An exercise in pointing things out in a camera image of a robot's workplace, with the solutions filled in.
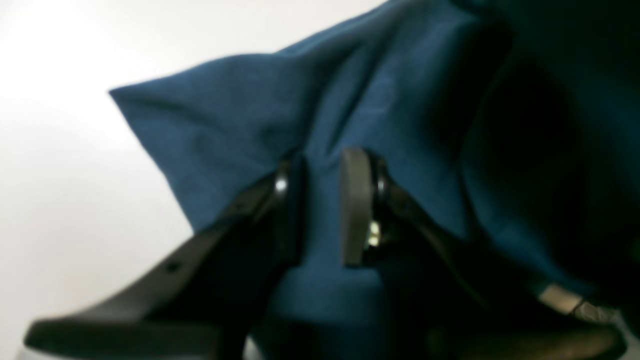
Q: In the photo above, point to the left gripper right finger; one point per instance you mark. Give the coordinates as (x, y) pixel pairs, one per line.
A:
(452, 300)

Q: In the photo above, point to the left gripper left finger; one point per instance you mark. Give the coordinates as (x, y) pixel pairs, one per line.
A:
(201, 301)

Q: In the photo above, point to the dark blue t-shirt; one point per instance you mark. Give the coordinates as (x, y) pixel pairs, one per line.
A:
(511, 121)

